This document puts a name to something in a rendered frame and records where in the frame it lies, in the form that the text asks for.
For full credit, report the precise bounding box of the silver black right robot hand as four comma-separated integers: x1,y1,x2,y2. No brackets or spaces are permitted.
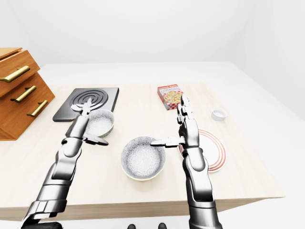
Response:
150,94,200,149

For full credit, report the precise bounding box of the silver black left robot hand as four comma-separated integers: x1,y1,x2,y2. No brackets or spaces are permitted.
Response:
65,97,109,146

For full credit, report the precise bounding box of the patterned black white bowl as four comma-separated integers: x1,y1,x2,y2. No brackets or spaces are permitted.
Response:
121,136,166,181
84,109,115,138

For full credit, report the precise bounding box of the white plate with red rings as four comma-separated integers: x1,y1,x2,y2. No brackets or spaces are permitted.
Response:
177,129,228,174

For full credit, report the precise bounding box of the flat dark stove plate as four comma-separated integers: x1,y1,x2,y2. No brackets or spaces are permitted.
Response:
52,87,120,123

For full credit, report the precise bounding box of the small white ramekin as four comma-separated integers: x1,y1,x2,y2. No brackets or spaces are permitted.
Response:
211,107,228,122

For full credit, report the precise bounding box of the red printed cookie box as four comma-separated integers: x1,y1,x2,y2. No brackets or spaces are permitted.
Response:
157,83,189,111

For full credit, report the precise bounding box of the wooden drawer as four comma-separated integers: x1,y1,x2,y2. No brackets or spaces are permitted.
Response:
0,93,56,140
0,72,50,113
0,50,41,98

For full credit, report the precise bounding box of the wooden cabinet with drawers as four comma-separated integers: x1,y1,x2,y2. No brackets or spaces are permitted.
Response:
0,47,56,141

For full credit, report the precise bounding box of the brass drawer handle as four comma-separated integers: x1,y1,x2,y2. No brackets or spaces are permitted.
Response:
26,100,49,117
0,65,31,83
10,85,37,104

